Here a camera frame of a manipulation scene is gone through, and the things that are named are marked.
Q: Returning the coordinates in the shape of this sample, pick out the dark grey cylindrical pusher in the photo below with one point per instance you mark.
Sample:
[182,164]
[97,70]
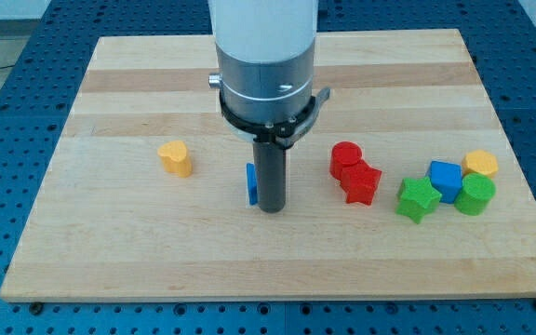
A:
[270,166]

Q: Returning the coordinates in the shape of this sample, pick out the black clamp ring mount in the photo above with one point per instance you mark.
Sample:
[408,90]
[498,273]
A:
[283,134]

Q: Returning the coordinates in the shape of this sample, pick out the blue triangle block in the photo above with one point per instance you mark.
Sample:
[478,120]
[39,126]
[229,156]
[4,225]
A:
[251,184]

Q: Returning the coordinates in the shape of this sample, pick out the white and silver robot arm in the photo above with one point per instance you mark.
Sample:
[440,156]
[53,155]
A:
[266,52]

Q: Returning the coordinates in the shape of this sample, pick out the yellow heart block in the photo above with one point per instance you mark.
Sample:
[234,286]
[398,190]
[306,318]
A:
[175,159]

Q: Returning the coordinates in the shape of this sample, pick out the red cylinder block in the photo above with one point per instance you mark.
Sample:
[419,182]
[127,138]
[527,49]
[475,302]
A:
[343,154]

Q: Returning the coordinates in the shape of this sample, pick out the red star block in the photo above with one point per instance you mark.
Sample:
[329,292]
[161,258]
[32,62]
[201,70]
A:
[360,182]

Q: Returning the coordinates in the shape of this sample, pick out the wooden board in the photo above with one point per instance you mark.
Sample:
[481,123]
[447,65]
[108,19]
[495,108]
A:
[109,224]

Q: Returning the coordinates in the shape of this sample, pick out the green star block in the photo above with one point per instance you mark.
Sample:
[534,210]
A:
[417,198]

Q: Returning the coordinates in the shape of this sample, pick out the blue cube block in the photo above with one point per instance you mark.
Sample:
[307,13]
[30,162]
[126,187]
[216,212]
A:
[446,178]

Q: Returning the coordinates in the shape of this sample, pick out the yellow hexagon block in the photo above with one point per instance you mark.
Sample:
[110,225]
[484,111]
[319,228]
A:
[481,162]

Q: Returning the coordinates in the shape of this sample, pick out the green cylinder block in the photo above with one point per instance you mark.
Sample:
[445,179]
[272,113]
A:
[475,195]

